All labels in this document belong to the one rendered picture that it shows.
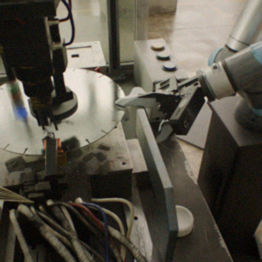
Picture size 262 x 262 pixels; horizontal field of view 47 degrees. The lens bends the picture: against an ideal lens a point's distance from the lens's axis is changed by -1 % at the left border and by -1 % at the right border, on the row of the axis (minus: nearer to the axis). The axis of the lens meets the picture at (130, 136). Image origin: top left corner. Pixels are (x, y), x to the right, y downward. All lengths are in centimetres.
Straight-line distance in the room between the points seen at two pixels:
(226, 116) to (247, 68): 40
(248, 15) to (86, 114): 44
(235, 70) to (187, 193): 32
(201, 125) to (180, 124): 153
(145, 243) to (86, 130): 27
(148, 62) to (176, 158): 32
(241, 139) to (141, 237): 45
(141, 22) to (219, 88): 55
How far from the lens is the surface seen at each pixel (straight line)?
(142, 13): 113
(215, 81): 66
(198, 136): 206
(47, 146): 57
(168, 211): 47
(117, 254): 52
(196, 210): 76
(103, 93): 74
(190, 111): 65
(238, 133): 98
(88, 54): 104
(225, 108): 107
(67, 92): 61
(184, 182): 80
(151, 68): 95
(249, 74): 67
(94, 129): 63
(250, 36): 80
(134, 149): 77
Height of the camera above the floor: 135
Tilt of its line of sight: 42 degrees down
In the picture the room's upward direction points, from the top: straight up
